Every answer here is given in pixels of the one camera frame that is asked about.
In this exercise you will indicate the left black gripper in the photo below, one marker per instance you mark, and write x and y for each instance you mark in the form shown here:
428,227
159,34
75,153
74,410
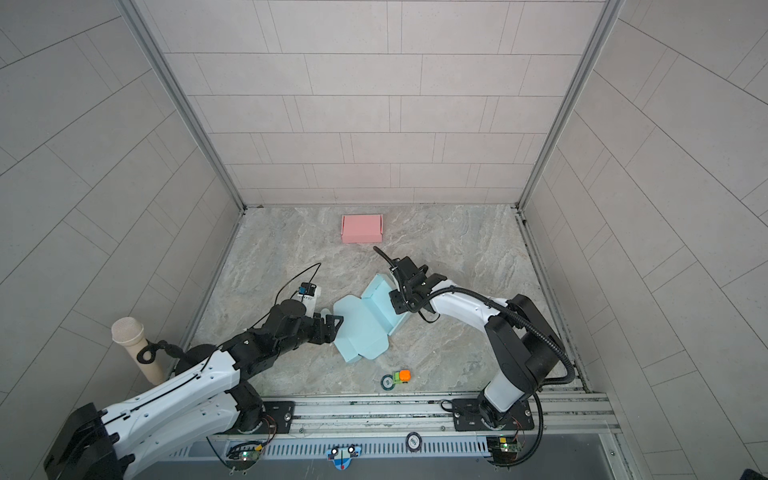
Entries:
319,324

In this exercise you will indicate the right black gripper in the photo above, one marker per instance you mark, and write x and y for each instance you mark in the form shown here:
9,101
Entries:
395,298

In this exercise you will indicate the light blue paper box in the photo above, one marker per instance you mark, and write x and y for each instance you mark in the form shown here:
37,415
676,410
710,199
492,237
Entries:
368,321

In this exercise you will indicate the pink paper box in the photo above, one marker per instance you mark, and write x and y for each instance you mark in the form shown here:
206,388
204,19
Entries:
362,229

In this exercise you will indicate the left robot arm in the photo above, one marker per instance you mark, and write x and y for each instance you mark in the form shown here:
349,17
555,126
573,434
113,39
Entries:
211,397

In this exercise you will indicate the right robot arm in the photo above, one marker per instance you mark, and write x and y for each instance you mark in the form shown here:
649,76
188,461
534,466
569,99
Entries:
529,354

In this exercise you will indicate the orange green small toy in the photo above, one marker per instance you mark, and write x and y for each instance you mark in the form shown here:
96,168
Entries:
402,376

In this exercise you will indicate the black round stand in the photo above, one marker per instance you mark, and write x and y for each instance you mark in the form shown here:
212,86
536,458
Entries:
185,358

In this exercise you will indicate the blue red sticker tag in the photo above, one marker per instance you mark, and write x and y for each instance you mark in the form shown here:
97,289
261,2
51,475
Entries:
342,456

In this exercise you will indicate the left green circuit board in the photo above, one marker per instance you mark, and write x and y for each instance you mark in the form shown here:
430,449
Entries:
245,455

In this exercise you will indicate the green circuit board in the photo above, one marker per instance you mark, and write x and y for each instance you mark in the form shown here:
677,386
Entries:
245,455
504,451

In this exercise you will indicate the right green circuit board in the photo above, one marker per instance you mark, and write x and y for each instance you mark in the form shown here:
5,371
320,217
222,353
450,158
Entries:
504,451

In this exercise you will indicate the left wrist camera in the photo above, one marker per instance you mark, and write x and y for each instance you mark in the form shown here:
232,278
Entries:
308,294

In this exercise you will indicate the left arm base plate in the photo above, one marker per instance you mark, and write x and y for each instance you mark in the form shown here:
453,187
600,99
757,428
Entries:
270,417

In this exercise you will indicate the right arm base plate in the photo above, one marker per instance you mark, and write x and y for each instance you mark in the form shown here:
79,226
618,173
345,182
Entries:
469,414

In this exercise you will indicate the aluminium rail frame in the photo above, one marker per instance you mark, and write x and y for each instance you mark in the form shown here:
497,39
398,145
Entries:
565,411

